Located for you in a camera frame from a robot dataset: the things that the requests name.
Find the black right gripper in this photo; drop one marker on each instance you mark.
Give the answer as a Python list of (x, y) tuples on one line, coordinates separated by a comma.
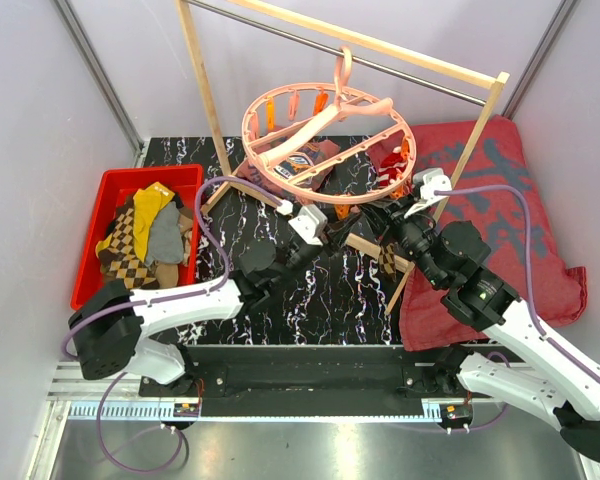
[(387, 217)]

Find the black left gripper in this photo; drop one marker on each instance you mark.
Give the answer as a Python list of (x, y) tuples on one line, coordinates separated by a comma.
[(339, 231)]

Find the orange clothespin front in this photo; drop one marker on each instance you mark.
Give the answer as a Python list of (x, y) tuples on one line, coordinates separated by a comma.
[(342, 212)]

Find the red white striped sock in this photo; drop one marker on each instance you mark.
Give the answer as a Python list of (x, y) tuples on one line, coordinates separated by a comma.
[(391, 168)]

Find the pink round clip hanger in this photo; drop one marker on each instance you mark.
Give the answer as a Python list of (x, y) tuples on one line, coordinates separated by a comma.
[(287, 152)]

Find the brown yellow argyle sock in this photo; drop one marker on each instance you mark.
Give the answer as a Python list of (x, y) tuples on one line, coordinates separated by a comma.
[(117, 257)]

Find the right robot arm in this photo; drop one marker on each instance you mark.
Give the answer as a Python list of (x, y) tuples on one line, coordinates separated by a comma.
[(565, 392)]

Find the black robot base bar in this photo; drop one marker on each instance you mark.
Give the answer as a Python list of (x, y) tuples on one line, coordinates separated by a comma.
[(226, 371)]

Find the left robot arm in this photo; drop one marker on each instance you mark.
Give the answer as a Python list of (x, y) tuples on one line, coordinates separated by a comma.
[(113, 331)]

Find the folded pink printed shirt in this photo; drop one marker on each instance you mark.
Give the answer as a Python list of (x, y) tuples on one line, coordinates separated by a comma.
[(307, 156)]

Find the red blue patterned cloth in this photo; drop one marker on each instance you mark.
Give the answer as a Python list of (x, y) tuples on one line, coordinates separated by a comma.
[(559, 292)]

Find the grey sock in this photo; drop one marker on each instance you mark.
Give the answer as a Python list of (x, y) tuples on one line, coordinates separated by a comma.
[(165, 243)]

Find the beige olive sock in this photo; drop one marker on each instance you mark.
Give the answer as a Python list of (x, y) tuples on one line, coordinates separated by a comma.
[(167, 275)]

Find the red plastic bin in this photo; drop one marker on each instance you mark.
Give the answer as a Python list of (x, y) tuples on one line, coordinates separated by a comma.
[(115, 187)]

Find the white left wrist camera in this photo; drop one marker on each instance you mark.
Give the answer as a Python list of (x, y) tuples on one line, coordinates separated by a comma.
[(307, 220)]

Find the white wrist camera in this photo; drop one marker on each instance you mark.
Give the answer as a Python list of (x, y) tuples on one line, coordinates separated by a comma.
[(430, 187), (307, 220)]

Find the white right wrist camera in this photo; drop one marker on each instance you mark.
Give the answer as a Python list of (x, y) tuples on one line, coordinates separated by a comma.
[(430, 187)]

